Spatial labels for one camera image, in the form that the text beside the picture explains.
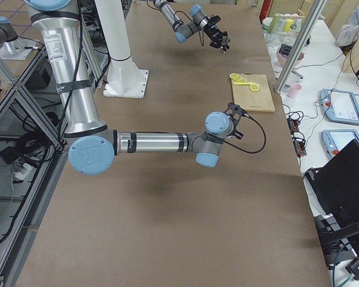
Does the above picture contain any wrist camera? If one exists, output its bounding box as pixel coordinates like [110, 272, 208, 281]
[224, 102, 246, 140]
[205, 16, 221, 27]

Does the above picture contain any wooden cutting board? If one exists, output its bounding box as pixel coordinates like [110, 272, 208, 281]
[230, 73, 275, 112]

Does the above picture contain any seated person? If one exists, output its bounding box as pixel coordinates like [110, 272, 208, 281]
[335, 5, 359, 47]

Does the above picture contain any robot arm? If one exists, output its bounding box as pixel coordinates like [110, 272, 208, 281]
[146, 1, 230, 53]
[26, 1, 236, 175]

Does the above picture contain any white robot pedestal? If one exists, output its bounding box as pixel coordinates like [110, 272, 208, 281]
[95, 0, 149, 99]

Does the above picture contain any green plastic cup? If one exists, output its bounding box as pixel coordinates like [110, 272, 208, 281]
[267, 13, 281, 34]

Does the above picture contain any teach pendant tablet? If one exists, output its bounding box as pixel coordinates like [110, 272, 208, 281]
[318, 88, 359, 126]
[321, 129, 359, 158]

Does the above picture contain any black monitor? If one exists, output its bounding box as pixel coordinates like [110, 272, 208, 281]
[305, 139, 359, 225]

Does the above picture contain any pink bowl with cloth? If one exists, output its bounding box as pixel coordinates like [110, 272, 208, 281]
[276, 44, 305, 66]

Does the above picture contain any yellow plastic knife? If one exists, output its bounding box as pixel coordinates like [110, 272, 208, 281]
[233, 81, 258, 86]

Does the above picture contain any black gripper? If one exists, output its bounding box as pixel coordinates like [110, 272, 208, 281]
[205, 25, 230, 50]

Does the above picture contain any steel jigger measuring cup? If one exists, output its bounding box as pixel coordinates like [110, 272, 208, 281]
[221, 36, 230, 54]

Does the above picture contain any pink plastic cup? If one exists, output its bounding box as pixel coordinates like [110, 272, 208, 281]
[287, 83, 302, 98]

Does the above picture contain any aluminium frame post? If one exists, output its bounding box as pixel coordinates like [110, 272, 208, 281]
[275, 0, 328, 94]

